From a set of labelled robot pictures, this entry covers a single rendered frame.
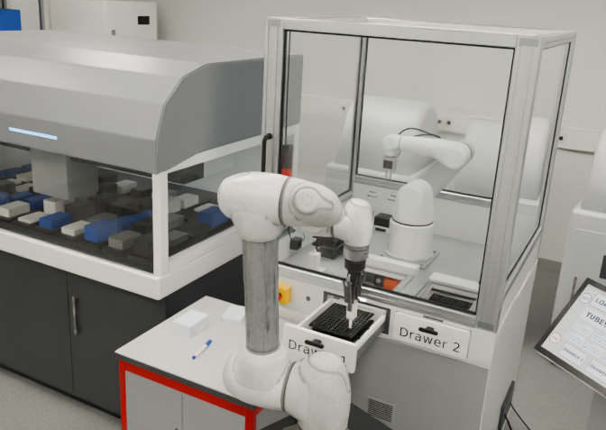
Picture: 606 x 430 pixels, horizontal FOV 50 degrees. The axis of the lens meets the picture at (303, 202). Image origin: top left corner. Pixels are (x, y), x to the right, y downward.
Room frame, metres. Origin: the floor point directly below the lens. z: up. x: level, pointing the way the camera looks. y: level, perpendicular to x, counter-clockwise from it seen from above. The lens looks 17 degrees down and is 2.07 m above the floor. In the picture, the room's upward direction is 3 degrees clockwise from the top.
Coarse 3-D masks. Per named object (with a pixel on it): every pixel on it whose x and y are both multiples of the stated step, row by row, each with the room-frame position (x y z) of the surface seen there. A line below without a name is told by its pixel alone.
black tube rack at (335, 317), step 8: (336, 304) 2.38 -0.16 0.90; (328, 312) 2.31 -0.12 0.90; (336, 312) 2.31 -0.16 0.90; (344, 312) 2.32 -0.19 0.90; (360, 312) 2.32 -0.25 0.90; (368, 312) 2.33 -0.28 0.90; (320, 320) 2.24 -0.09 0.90; (328, 320) 2.24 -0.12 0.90; (336, 320) 2.24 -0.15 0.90; (344, 320) 2.25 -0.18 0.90; (360, 320) 2.26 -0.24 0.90; (368, 320) 2.26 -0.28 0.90; (312, 328) 2.23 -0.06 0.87; (336, 328) 2.18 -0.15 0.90; (344, 328) 2.19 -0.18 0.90; (352, 328) 2.19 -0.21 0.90; (360, 328) 2.19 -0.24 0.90; (368, 328) 2.30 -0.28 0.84; (336, 336) 2.17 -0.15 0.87; (360, 336) 2.20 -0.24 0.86
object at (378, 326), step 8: (328, 304) 2.41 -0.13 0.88; (344, 304) 2.41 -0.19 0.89; (320, 312) 2.35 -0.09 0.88; (376, 312) 2.35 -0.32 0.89; (304, 320) 2.24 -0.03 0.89; (312, 320) 2.29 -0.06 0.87; (376, 320) 2.35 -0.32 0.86; (384, 320) 2.31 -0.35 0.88; (376, 328) 2.24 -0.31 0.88; (384, 328) 2.32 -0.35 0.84; (368, 336) 2.17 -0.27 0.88; (376, 336) 2.24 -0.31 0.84; (360, 344) 2.10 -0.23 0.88; (368, 344) 2.17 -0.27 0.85; (360, 352) 2.10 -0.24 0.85
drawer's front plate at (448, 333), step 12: (396, 324) 2.28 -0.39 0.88; (408, 324) 2.25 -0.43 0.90; (420, 324) 2.23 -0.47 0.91; (432, 324) 2.21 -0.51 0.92; (396, 336) 2.27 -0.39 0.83; (408, 336) 2.25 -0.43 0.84; (432, 336) 2.21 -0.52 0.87; (444, 336) 2.19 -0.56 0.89; (456, 336) 2.17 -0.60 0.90; (468, 336) 2.15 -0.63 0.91; (432, 348) 2.21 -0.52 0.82; (444, 348) 2.19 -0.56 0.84
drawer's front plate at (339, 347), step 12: (288, 324) 2.14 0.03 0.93; (288, 336) 2.13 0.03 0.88; (300, 336) 2.11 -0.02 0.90; (312, 336) 2.08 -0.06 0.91; (324, 336) 2.06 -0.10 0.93; (288, 348) 2.13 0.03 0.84; (300, 348) 2.10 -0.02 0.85; (312, 348) 2.08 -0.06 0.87; (324, 348) 2.06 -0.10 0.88; (336, 348) 2.04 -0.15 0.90; (348, 348) 2.02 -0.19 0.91; (348, 360) 2.02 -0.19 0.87
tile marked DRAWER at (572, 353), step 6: (564, 348) 1.93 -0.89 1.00; (570, 348) 1.92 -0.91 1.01; (576, 348) 1.91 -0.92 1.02; (564, 354) 1.92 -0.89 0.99; (570, 354) 1.90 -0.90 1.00; (576, 354) 1.89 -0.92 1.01; (582, 354) 1.88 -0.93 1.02; (570, 360) 1.89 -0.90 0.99; (576, 360) 1.88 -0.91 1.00; (582, 360) 1.87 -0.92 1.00
